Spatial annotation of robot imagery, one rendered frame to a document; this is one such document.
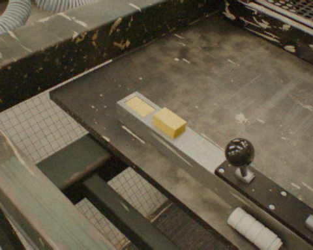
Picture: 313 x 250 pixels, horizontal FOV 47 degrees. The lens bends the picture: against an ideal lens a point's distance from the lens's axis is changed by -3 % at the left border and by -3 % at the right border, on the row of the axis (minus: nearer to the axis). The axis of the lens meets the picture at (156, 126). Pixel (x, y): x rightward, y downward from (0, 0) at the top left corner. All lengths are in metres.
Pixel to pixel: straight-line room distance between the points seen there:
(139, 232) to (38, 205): 0.18
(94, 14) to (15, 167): 0.39
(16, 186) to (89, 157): 0.18
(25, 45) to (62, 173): 0.25
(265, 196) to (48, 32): 0.50
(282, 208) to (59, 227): 0.31
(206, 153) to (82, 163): 0.22
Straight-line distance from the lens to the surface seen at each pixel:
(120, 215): 0.62
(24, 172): 0.56
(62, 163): 0.67
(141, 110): 0.65
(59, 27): 0.77
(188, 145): 0.60
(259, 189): 0.56
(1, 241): 1.15
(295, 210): 0.56
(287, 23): 0.97
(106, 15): 0.81
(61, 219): 0.50
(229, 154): 0.46
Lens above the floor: 1.62
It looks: 5 degrees down
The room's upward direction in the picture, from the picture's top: 30 degrees counter-clockwise
